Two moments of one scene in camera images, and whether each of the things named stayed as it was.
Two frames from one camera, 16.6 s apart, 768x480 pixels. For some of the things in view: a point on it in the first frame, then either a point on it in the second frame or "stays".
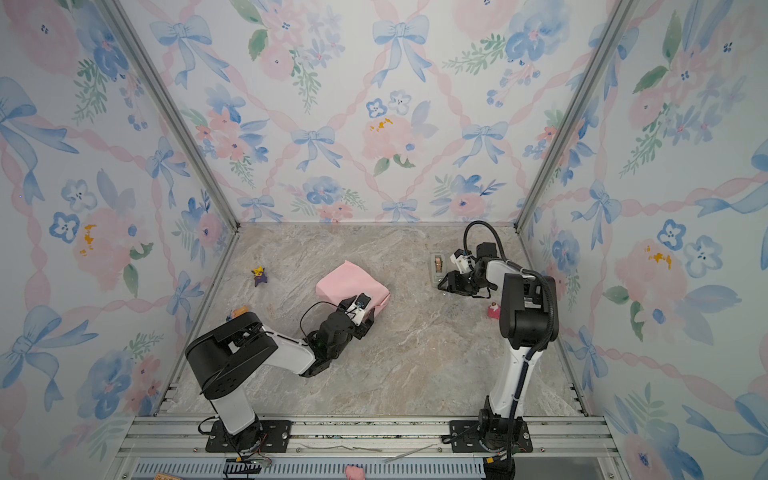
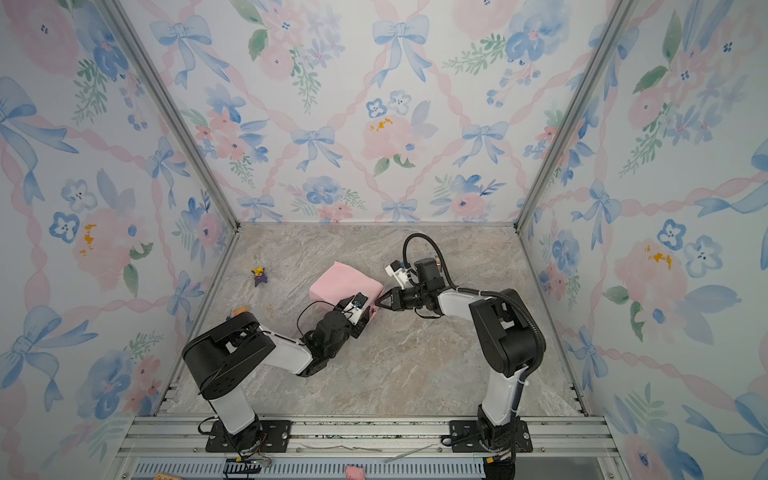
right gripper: [453, 279] -> [397, 300]
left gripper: [361, 333] stays
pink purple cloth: [348, 281] stays
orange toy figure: [236, 313] stays
